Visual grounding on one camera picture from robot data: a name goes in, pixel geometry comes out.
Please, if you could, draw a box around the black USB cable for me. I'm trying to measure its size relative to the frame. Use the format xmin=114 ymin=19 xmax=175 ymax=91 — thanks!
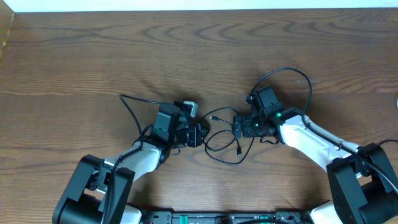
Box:
xmin=198 ymin=106 xmax=256 ymax=166

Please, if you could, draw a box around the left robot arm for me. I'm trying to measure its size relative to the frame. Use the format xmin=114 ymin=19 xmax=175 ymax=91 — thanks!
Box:
xmin=52 ymin=101 xmax=209 ymax=223

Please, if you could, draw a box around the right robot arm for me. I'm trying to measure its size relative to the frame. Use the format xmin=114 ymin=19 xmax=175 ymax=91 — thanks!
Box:
xmin=232 ymin=86 xmax=397 ymax=223

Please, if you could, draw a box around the clear tape patch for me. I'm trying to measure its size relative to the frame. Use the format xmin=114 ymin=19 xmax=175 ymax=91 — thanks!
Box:
xmin=295 ymin=79 xmax=321 ymax=85

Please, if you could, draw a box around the left camera black cable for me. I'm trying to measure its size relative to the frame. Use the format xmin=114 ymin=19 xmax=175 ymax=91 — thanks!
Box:
xmin=101 ymin=94 xmax=164 ymax=224

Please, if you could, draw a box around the camera black cable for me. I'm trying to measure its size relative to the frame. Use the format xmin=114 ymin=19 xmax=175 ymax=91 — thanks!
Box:
xmin=248 ymin=67 xmax=398 ymax=194
xmin=101 ymin=94 xmax=164 ymax=224

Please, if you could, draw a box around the right camera black cable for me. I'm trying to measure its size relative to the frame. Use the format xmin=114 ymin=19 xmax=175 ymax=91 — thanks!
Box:
xmin=248 ymin=67 xmax=398 ymax=194

